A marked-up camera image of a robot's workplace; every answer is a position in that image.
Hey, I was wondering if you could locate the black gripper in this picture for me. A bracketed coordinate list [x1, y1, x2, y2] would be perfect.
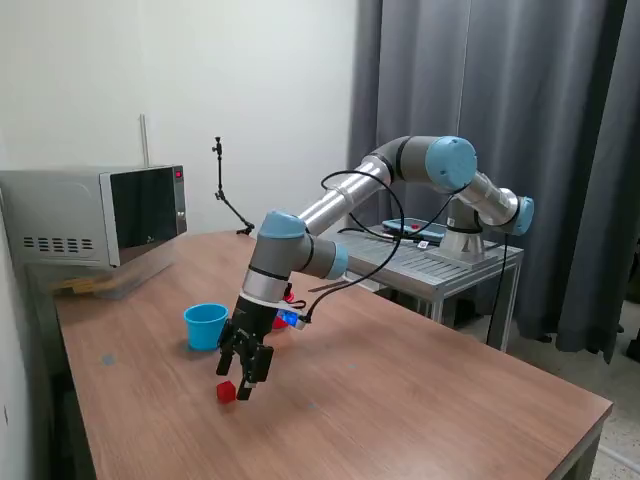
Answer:
[215, 293, 282, 403]

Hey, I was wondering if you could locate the blue plastic cup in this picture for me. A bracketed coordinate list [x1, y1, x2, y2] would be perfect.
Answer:
[183, 302, 230, 352]

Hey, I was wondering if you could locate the brown flat strip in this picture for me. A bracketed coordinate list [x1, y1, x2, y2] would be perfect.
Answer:
[307, 279, 348, 295]

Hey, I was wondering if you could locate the aluminium profile robot stand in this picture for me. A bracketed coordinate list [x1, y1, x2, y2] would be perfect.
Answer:
[303, 228, 525, 352]

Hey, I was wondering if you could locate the silver microwave oven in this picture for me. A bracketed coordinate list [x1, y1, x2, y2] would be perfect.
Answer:
[0, 163, 189, 270]

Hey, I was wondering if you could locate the blue grey teach pendant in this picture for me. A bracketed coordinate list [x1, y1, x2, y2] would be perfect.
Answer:
[381, 216, 447, 242]

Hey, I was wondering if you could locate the grey curtain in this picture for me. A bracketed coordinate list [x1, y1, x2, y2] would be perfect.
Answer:
[617, 0, 640, 301]
[346, 0, 626, 366]

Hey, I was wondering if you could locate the dark furniture piece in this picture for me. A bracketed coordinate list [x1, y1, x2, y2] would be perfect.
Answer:
[619, 292, 640, 359]

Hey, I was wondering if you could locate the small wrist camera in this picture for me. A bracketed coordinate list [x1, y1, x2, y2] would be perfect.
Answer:
[276, 305, 312, 332]

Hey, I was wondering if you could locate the black pendant cable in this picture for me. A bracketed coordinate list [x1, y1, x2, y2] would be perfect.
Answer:
[336, 225, 426, 246]

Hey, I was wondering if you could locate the black looping wrist cable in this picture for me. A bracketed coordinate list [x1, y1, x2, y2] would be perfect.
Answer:
[305, 170, 469, 322]

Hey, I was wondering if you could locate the white vertical wall conduit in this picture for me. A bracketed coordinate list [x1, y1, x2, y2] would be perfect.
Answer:
[139, 113, 151, 167]

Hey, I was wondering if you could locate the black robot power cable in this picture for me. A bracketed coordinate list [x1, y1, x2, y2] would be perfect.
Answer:
[484, 234, 510, 347]

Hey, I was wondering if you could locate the grey table frame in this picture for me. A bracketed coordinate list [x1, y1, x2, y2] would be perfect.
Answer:
[563, 399, 615, 480]

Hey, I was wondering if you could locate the white floor cable duct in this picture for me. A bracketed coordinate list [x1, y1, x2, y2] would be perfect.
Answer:
[598, 443, 640, 465]

